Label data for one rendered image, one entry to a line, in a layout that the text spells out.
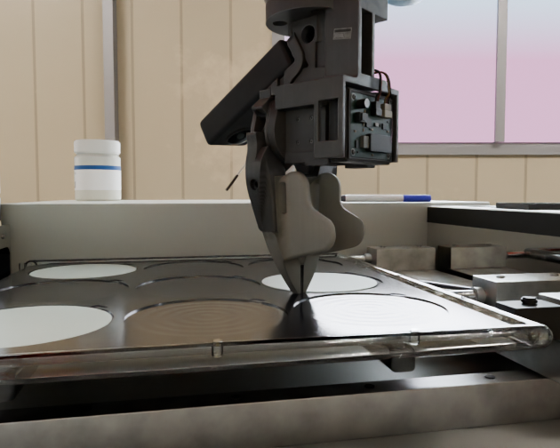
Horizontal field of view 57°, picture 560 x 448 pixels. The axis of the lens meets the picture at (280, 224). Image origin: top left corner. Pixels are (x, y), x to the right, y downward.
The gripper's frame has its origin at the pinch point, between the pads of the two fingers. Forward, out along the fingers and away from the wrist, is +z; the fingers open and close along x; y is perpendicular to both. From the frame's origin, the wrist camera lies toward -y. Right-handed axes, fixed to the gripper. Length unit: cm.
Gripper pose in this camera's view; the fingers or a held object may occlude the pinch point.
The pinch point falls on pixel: (292, 275)
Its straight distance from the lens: 40.5
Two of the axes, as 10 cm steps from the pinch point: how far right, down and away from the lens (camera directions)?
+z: 0.0, 10.0, 0.6
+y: 7.4, 0.4, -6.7
